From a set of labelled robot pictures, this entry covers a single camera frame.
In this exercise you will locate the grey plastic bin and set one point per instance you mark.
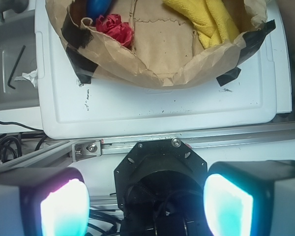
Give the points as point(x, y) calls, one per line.
point(17, 30)

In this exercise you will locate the yellow cloth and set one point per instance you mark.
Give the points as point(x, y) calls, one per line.
point(210, 18)

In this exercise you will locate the aluminium extrusion rail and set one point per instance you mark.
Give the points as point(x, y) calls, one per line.
point(270, 141)

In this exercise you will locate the brown paper bag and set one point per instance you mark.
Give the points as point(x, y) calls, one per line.
point(166, 52)

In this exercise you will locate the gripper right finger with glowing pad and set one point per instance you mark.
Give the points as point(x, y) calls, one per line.
point(251, 198)

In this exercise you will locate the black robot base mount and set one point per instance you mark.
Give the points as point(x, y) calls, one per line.
point(161, 194)

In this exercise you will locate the red crumpled paper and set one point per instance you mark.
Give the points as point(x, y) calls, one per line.
point(113, 26)

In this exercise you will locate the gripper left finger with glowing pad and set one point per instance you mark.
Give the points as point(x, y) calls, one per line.
point(43, 202)

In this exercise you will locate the blue plastic bottle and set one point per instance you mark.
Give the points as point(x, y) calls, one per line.
point(95, 8)

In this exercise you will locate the black hex key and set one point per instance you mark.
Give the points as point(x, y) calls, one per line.
point(14, 67)

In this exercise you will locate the white crumpled paper scrap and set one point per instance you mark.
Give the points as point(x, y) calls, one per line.
point(31, 77)

